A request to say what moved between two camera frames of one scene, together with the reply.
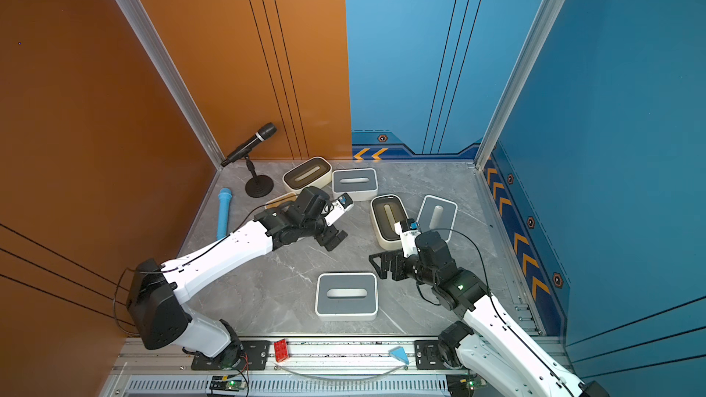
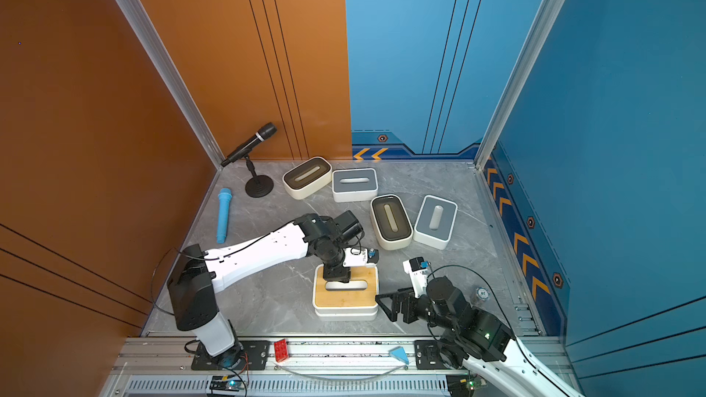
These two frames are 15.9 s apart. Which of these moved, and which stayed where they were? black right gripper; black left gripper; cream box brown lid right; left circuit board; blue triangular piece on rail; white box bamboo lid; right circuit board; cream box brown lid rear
Moved: black left gripper; white box bamboo lid; black right gripper
Stayed: cream box brown lid right; right circuit board; blue triangular piece on rail; cream box brown lid rear; left circuit board
